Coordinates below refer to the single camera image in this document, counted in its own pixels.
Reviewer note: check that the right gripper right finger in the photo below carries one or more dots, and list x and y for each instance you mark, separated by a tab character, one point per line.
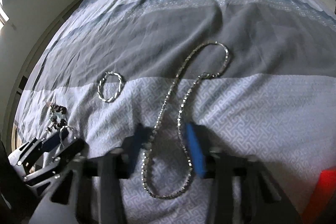
262	199

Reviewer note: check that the striped duvet cover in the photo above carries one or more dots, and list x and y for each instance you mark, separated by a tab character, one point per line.
258	74

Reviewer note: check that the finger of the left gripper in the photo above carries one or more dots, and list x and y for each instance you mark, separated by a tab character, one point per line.
48	144
69	152

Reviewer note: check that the red jewelry box tray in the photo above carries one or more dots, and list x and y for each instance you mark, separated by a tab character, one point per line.
321	205

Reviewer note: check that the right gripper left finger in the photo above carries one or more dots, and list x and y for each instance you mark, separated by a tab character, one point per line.
88	190

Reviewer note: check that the twisted silver hoop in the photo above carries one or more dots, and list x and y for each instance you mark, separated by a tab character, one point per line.
110	86
64	132

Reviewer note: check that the window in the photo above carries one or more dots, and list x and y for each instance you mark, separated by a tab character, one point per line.
3	16

